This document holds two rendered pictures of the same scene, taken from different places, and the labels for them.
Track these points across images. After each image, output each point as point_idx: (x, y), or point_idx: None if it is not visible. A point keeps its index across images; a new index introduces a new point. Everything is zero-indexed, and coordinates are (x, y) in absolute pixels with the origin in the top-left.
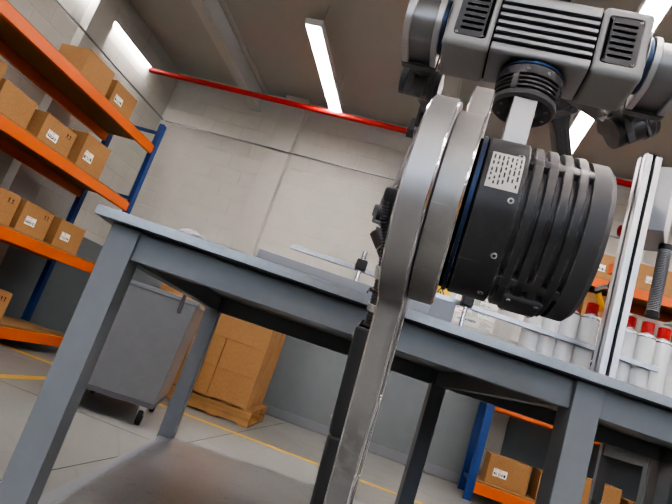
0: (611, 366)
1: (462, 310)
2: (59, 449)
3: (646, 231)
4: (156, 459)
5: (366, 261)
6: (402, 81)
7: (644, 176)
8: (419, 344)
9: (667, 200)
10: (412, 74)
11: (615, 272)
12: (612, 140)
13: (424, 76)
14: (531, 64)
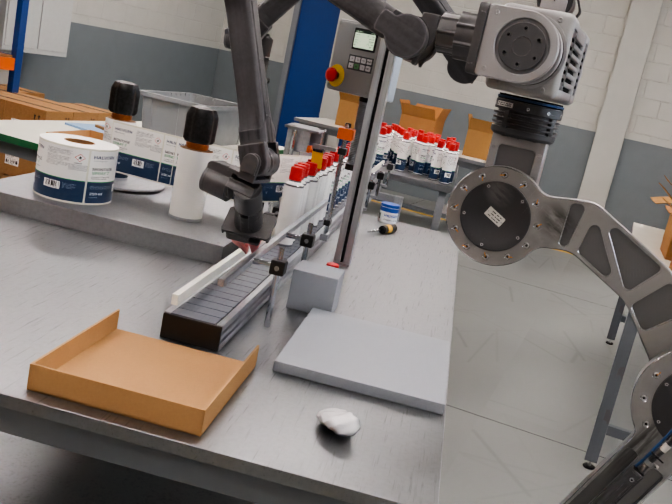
0: (355, 240)
1: (305, 252)
2: None
3: (385, 105)
4: None
5: (287, 261)
6: (417, 54)
7: None
8: None
9: (399, 69)
10: (429, 46)
11: (363, 150)
12: (460, 75)
13: (432, 45)
14: (562, 112)
